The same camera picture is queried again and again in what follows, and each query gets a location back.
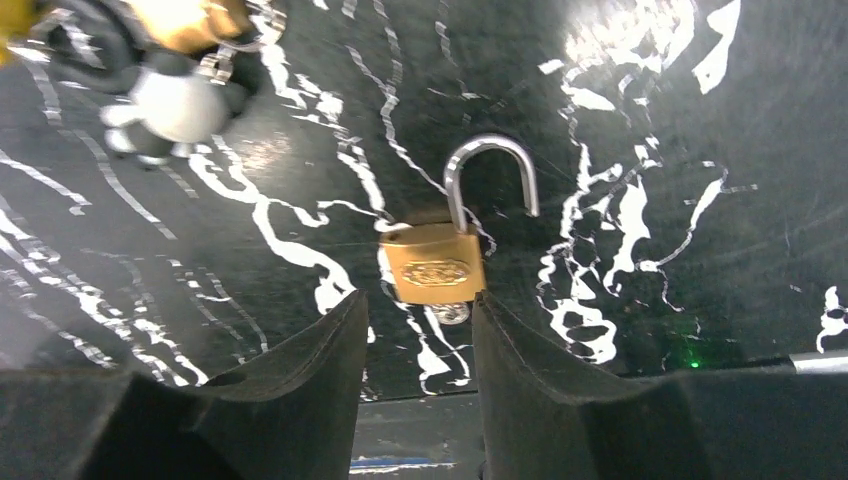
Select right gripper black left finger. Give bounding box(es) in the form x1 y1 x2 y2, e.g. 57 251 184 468
1 290 369 479

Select brass padlock with steel shackle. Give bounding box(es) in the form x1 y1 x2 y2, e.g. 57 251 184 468
379 133 540 305

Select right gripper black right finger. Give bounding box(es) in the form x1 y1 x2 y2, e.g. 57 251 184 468
472 292 847 479

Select grey white figurine keychain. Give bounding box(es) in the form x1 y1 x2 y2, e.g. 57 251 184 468
99 49 256 167

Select silver key of brass padlock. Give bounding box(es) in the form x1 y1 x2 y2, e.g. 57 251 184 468
430 302 471 326

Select small brass padlock with figurine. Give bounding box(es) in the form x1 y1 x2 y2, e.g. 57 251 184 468
128 0 287 54

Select yellow Opel padlock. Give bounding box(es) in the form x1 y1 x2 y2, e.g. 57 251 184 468
1 1 141 95

